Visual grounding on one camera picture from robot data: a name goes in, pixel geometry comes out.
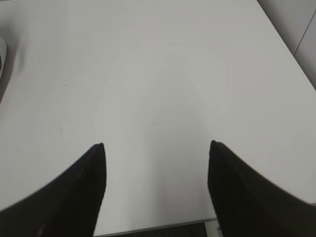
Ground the navy lunch bag grey trim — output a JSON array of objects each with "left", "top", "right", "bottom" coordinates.
[{"left": 0, "top": 38, "right": 7, "bottom": 80}]

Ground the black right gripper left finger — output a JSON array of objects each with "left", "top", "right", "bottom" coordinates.
[{"left": 0, "top": 143, "right": 107, "bottom": 237}]

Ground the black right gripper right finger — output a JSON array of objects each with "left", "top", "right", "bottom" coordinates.
[{"left": 208, "top": 140, "right": 316, "bottom": 237}]

